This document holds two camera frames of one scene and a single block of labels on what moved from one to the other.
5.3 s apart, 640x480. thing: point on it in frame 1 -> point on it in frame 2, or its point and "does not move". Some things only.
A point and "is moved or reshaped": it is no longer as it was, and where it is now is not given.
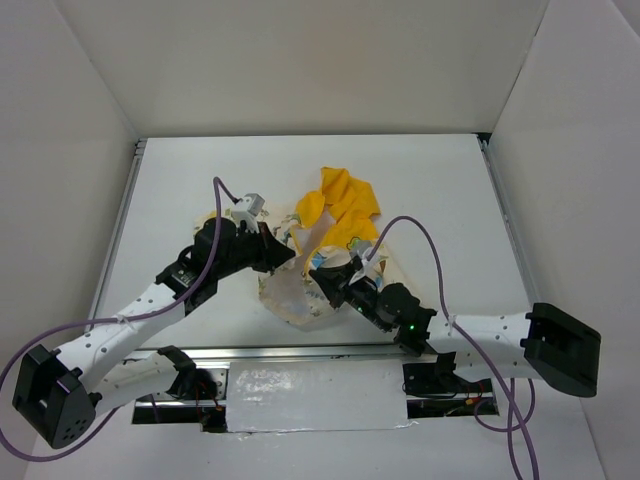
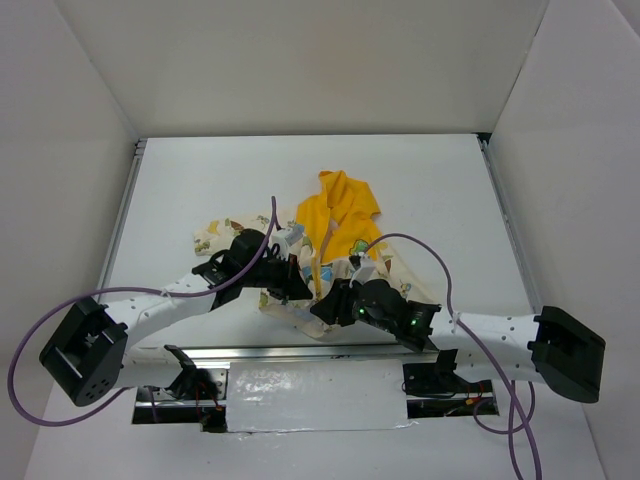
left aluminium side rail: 139,151 does not move
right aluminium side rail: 510,221 does not move
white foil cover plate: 282,396 does not move
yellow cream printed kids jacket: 333,230 is moved or reshaped
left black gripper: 263,245 -> 289,272
